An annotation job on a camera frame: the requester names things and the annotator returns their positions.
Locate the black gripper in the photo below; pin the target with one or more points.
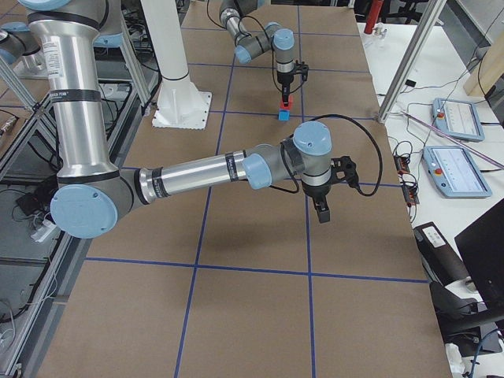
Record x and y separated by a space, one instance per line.
316 191
283 79

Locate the orange terminal board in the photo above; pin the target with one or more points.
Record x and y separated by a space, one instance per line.
402 164
410 193

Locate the far teach pendant tablet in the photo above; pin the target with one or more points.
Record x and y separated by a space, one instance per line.
458 119

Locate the orange terminal board far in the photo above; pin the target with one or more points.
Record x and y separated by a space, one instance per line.
402 164

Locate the red cylinder bottle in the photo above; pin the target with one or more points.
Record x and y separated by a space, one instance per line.
373 16

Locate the aluminium frame post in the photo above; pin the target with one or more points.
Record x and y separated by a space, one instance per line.
419 38

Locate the teach pendant tablet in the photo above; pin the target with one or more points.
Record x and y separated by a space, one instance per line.
454 172
458 119

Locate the black box with label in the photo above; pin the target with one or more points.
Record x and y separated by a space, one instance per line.
440 259

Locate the black monitor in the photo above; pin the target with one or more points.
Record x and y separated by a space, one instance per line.
481 249

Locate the red block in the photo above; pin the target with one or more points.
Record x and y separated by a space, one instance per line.
286 106

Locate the wooden board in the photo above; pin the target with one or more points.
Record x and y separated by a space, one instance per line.
488 71

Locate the blue block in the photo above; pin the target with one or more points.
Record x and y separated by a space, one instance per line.
284 115

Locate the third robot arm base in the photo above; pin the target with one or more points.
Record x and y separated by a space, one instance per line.
19 44

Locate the near teach pendant tablet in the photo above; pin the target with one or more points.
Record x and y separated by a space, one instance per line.
454 172

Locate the black monitor stand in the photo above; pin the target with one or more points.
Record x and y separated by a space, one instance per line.
463 321

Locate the white power strip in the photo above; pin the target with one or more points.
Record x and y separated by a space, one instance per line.
44 232

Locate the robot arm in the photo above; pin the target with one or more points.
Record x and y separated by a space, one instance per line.
273 37
93 193

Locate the orange terminal board near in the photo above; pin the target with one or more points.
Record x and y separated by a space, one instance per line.
410 193

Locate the metal fitting with white tube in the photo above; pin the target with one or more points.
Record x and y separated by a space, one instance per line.
380 31

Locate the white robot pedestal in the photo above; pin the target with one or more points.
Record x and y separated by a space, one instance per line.
179 104

